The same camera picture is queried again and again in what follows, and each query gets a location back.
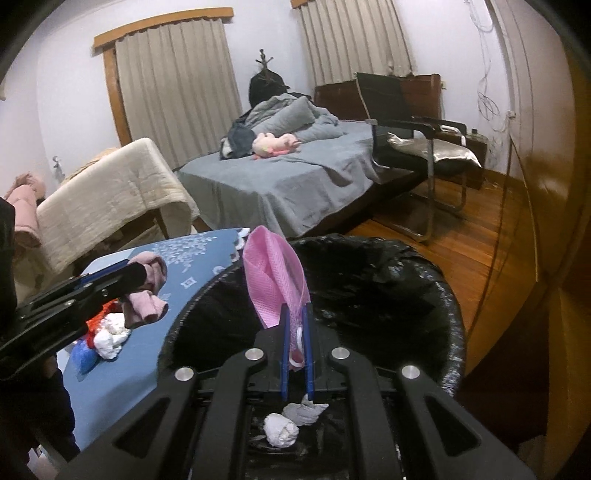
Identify dark clothes pile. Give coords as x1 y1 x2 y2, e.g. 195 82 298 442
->
220 120 257 160

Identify black lined trash bin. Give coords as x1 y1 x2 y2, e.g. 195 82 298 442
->
157 234 466 480

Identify orange foam fruit net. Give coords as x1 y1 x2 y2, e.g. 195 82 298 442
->
85 299 122 340

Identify blue printed tablecloth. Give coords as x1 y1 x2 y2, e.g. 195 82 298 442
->
58 227 252 450

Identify silver cushion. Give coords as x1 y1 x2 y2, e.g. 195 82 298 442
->
387 133 482 168

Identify grey rumpled blanket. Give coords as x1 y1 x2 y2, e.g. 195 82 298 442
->
295 99 346 141

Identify pink jacket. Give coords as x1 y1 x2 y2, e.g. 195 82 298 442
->
0 173 47 249

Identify pink cloth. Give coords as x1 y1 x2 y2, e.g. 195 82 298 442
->
121 251 169 329

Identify wooden window frame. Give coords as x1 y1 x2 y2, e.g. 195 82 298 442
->
93 9 228 148

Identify pink foam net sleeve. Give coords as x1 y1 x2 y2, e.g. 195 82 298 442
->
243 226 311 371

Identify wooden nightstand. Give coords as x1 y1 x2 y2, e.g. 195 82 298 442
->
438 131 489 191

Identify coat rack with black garment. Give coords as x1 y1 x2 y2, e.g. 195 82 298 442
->
249 48 291 110

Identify wooden wardrobe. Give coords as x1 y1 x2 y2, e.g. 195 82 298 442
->
462 0 591 384

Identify narrow beige curtain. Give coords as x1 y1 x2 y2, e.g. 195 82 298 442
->
299 0 414 88

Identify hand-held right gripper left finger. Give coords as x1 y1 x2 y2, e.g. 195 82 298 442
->
55 308 291 480

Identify grey crumpled tissue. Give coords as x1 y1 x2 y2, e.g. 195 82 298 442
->
283 401 329 426

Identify person's left forearm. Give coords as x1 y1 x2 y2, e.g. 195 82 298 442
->
0 353 81 464

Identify wooden headboard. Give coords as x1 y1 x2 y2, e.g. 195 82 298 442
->
315 74 445 136

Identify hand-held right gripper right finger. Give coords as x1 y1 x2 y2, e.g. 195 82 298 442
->
304 306 539 480

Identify pink plush toy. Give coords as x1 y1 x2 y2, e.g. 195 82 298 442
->
252 132 302 160

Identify beige blanket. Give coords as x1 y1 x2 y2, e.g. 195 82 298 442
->
36 137 200 274

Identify grey pillow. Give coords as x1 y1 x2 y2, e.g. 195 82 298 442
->
252 97 315 136

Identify hanging wall cables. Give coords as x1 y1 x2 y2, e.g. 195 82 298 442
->
462 0 519 178

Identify blue plastic wrapper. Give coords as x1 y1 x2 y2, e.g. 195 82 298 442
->
70 339 99 374

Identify wide beige curtain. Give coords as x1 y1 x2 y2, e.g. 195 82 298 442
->
115 19 243 169

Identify bed with grey sheet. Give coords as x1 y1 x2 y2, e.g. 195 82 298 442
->
178 121 416 238

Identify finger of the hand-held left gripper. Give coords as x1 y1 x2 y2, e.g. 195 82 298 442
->
21 264 149 330
28 259 132 309

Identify black metal frame chair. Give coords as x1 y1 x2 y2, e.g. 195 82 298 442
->
355 72 470 244

